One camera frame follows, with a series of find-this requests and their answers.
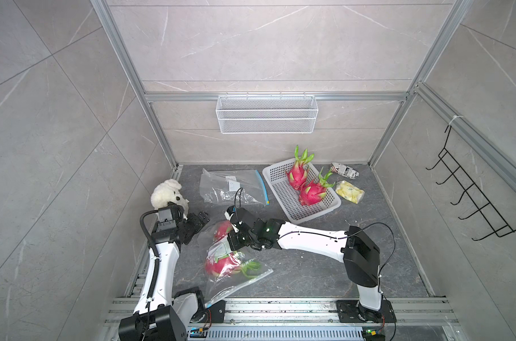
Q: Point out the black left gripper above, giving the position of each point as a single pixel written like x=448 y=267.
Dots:
x=196 y=224

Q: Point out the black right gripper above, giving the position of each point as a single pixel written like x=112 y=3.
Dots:
x=231 y=237

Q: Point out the pink dragon fruit green scales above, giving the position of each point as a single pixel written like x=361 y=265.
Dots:
x=298 y=174

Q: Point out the clear zip-top bag blue seal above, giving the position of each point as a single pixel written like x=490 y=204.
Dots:
x=222 y=187

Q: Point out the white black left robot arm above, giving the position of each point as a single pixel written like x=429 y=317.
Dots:
x=160 y=314

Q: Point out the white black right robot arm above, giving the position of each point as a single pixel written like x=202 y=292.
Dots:
x=359 y=254

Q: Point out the white plush toy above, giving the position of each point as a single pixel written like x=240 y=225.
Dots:
x=169 y=192

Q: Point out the yellow crumpled snack packet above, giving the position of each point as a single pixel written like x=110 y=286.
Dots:
x=349 y=192

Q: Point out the white red toy car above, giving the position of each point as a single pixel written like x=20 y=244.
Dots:
x=344 y=171

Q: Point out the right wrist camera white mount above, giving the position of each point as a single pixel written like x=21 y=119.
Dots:
x=231 y=214

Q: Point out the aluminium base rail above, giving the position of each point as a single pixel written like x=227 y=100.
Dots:
x=426 y=318

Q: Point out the white wire mesh wall shelf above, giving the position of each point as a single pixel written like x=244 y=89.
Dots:
x=266 y=114

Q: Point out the black wire hook rack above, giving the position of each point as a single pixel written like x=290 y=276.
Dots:
x=495 y=223

